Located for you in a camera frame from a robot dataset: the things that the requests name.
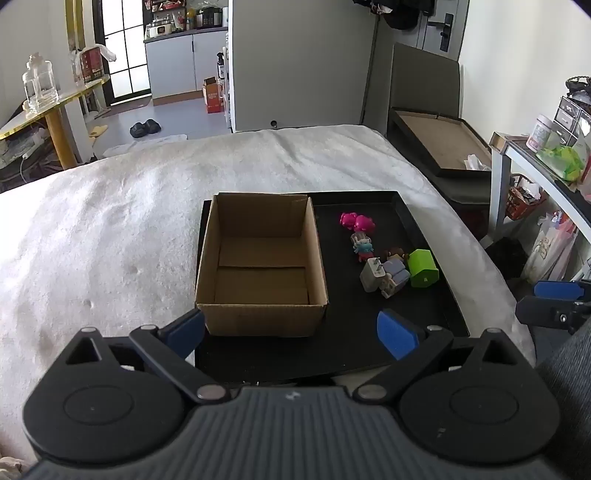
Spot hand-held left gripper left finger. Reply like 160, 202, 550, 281
65, 308, 232, 406

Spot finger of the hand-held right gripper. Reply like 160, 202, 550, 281
533, 279, 591, 301
515, 296, 591, 334

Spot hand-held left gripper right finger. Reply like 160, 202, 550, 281
355, 310, 514, 405

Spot black tray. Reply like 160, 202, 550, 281
194, 191, 471, 385

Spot grey block toy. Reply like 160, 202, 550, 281
381, 260, 411, 299

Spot white charger plug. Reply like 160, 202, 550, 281
360, 258, 389, 293

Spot green hexagonal box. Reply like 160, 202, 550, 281
407, 249, 439, 289

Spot brown cardboard box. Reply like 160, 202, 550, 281
195, 193, 329, 337

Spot white plastic bag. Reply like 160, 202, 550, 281
524, 210, 579, 283

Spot grey knit cloth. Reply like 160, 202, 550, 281
536, 318, 591, 480

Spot small doll teal dress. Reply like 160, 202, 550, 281
351, 232, 376, 263

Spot red basket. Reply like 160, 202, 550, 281
505, 174, 548, 220

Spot white fluffy blanket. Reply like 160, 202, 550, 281
0, 124, 536, 468

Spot white desk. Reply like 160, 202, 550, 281
489, 131, 591, 241

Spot green plastic bag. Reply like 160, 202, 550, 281
538, 145, 584, 182

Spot white lidded jar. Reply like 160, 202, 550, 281
526, 114, 555, 151

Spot small drawer organiser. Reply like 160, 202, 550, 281
553, 96, 591, 148

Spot black-framed cardboard board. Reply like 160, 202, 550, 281
390, 107, 493, 179

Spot orange carton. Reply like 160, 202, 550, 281
202, 77, 227, 114

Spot grey headboard panel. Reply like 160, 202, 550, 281
387, 43, 462, 136

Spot yellow round table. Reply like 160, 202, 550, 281
0, 74, 112, 169

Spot white power strip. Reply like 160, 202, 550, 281
0, 134, 48, 163

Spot white kitchen cabinet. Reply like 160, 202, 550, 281
144, 28, 230, 106

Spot black-framed glass door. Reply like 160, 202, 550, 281
90, 0, 153, 100

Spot black door lock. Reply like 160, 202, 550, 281
427, 13, 456, 52

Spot red box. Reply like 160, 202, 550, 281
78, 45, 105, 84

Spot clear glass jar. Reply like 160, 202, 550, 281
22, 53, 60, 114

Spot dark hanging clothes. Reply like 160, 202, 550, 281
353, 0, 435, 31

